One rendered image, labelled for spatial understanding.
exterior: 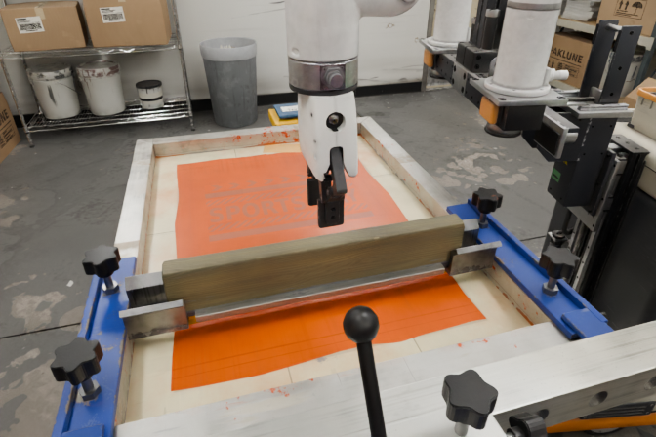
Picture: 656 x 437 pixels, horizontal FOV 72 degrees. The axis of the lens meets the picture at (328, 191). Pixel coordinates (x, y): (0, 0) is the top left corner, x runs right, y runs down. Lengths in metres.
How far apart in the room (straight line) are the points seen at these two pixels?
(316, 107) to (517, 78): 0.58
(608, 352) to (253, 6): 3.92
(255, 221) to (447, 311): 0.37
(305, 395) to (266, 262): 0.17
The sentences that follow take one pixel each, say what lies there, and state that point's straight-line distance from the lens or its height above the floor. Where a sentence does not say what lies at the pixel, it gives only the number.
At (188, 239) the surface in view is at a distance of 0.81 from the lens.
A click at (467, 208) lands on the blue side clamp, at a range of 0.81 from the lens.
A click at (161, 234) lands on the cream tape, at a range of 0.84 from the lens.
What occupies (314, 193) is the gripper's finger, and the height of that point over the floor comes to 1.12.
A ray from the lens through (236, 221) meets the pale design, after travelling 0.84.
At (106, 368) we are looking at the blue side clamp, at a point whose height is 1.00.
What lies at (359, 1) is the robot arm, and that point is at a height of 1.35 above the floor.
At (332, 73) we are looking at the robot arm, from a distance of 0.46.
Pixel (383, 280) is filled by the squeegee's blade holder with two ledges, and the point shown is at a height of 0.99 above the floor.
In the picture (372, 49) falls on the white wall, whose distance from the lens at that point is 4.54.
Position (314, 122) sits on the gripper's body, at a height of 1.24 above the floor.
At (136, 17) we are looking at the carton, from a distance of 3.71.
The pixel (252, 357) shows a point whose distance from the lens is 0.60.
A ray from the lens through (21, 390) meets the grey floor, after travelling 2.06.
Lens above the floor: 1.41
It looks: 30 degrees down
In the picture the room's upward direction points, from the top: straight up
